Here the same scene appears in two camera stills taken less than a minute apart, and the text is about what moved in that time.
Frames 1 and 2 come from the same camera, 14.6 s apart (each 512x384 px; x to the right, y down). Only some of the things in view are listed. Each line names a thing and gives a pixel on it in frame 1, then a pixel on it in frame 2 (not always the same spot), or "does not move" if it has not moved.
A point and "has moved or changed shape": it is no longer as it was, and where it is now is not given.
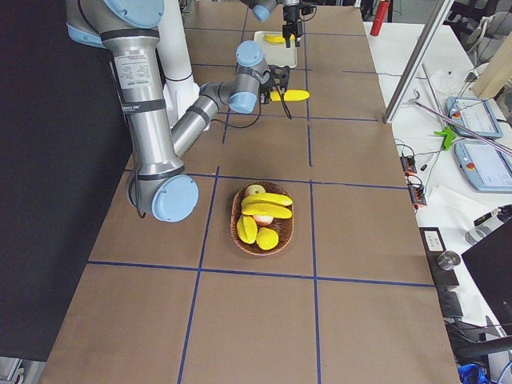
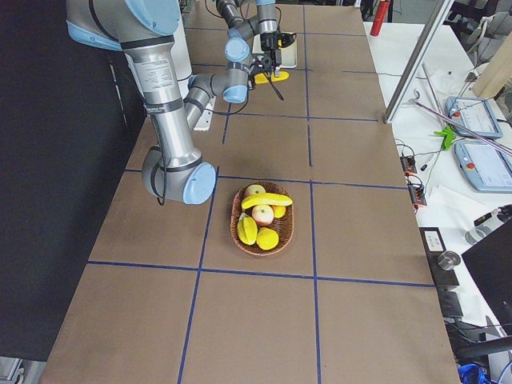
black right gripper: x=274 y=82 to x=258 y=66
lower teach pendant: x=487 y=167 does not move
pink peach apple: x=263 y=219 does not move
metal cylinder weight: x=449 y=259 does not move
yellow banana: x=266 y=210 to x=266 y=198
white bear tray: x=277 y=54 does not move
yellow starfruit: x=247 y=229 does not move
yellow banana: x=272 y=198 has moved or changed shape
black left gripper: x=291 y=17 to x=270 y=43
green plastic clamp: x=450 y=137 does not move
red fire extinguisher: x=379 y=18 does not move
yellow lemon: x=266 y=238 does not move
